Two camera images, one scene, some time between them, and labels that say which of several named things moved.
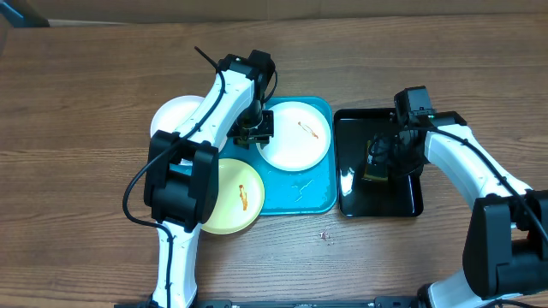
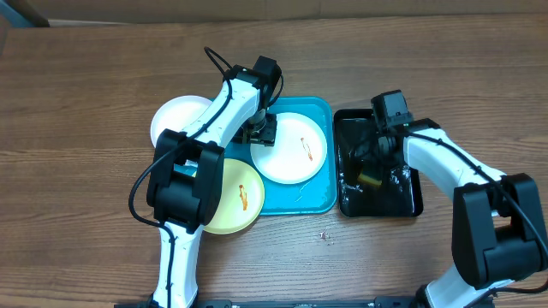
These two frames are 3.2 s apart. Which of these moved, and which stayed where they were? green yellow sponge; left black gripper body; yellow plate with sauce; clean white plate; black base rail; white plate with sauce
Moved: white plate with sauce; green yellow sponge
Stayed: yellow plate with sauce; black base rail; clean white plate; left black gripper body
